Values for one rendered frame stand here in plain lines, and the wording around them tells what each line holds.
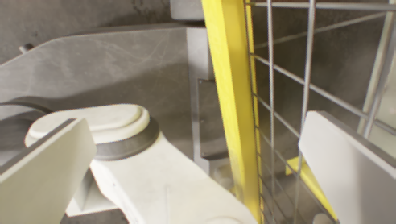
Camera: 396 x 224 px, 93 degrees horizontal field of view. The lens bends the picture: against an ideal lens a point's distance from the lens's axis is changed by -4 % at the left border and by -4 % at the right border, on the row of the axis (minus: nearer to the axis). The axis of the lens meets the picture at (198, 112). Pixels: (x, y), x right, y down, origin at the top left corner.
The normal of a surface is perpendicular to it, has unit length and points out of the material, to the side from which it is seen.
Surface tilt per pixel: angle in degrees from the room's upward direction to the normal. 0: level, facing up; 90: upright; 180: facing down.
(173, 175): 90
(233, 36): 0
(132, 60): 0
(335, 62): 0
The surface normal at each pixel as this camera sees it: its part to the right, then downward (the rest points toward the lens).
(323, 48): 0.19, 0.47
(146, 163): -0.04, -0.87
